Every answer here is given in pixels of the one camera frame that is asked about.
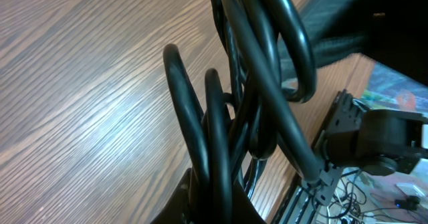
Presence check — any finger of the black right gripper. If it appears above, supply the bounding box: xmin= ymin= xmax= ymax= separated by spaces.
xmin=279 ymin=0 xmax=372 ymax=84

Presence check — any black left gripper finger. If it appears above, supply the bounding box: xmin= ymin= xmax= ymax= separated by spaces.
xmin=151 ymin=168 xmax=265 ymax=224

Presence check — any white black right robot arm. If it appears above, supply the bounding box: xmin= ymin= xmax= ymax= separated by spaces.
xmin=270 ymin=0 xmax=427 ymax=175

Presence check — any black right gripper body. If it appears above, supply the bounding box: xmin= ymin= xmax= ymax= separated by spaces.
xmin=349 ymin=0 xmax=427 ymax=85

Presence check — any black cable bundle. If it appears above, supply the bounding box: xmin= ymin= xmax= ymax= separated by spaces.
xmin=162 ymin=0 xmax=325 ymax=224

